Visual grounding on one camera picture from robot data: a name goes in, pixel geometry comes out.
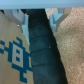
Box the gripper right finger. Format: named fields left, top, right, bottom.
left=44, top=8, right=73, bottom=37

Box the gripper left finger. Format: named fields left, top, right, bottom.
left=2, top=8, right=27, bottom=35

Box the black drawer handle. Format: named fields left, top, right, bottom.
left=25, top=8, right=70, bottom=84

